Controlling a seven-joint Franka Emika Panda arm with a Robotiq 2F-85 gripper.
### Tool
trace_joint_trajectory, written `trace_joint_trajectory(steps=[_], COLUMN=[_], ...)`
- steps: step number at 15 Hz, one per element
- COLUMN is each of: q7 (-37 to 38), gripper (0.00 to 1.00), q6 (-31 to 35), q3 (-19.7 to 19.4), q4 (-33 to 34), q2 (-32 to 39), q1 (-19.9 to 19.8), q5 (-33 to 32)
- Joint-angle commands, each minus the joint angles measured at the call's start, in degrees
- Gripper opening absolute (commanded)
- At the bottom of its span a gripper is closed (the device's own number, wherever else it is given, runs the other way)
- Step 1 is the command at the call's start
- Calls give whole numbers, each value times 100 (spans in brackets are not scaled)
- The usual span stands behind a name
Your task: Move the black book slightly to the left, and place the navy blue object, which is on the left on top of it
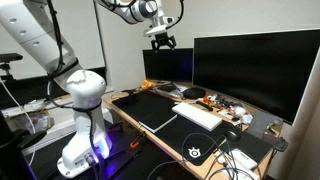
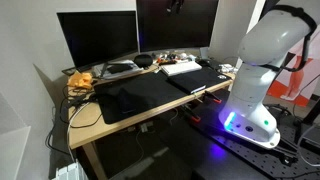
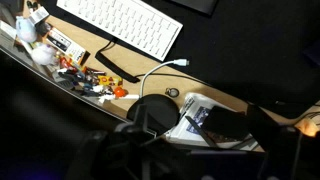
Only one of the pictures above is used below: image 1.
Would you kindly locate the small black monitor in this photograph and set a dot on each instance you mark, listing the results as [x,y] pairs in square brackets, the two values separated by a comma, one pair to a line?
[168,65]

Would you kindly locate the white keyboard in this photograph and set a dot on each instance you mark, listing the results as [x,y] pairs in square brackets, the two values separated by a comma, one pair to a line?
[196,116]

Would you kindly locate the orange crumpled cloth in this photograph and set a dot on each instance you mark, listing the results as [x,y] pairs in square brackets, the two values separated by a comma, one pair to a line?
[147,85]

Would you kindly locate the clear plastic bag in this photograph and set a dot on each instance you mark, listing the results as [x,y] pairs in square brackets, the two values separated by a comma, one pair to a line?
[33,118]

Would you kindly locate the black computer mouse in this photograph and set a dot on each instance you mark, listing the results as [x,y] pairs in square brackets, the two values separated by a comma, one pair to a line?
[233,134]

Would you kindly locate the orange tipped black clamp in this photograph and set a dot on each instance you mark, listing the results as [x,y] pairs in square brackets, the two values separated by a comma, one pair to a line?
[136,142]

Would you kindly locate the black round pouch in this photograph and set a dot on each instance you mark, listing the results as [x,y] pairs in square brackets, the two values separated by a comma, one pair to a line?
[194,92]

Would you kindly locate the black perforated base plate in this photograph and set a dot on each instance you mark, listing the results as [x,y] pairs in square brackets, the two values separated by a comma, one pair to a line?
[130,161]

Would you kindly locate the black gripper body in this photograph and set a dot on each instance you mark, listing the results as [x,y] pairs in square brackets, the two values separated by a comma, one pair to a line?
[163,37]

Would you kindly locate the white power strip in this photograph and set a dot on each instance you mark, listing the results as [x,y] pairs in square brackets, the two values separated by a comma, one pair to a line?
[239,160]

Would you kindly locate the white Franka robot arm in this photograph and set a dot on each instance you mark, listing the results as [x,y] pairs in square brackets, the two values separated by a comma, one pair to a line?
[83,90]

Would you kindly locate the black marker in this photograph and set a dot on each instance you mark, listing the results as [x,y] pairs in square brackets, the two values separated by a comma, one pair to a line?
[204,106]

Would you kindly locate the black camera on tripod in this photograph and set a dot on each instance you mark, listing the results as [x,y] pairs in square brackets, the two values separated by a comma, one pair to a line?
[9,58]

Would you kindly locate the black desk mat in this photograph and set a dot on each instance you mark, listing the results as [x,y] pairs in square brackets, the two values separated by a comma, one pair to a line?
[181,140]

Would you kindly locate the grey monitor stand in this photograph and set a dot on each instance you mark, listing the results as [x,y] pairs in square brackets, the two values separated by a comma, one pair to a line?
[261,123]

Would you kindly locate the small orange toy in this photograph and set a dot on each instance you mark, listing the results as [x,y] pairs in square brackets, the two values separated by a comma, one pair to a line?
[208,99]

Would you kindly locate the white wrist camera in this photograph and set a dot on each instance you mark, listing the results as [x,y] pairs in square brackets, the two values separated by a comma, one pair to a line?
[168,20]

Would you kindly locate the large black monitor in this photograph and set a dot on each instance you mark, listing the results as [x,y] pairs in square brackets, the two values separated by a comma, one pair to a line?
[256,70]

